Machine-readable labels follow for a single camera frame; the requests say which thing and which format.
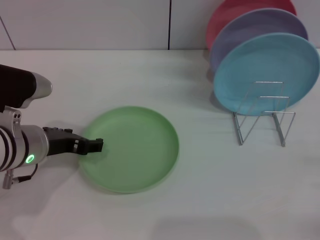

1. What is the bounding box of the purple plate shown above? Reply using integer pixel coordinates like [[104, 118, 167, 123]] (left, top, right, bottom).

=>
[[209, 7, 309, 73]]

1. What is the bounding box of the red plate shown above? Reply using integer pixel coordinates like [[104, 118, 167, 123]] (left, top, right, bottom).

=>
[[205, 0, 298, 50]]

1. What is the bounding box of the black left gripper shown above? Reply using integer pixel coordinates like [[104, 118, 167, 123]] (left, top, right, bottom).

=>
[[42, 126, 104, 157]]

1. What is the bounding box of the green plate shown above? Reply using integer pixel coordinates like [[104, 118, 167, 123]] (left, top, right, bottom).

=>
[[77, 105, 180, 194]]

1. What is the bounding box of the silver wire plate rack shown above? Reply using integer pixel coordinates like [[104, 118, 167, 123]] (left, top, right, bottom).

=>
[[232, 81, 297, 147]]

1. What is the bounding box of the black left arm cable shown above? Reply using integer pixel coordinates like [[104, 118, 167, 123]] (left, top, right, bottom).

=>
[[2, 163, 39, 190]]

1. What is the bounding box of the blue plate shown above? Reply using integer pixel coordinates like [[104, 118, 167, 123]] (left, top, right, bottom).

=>
[[213, 32, 320, 117]]

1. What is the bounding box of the silver left camera mount bracket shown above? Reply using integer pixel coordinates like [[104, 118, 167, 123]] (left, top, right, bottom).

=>
[[0, 105, 23, 134]]

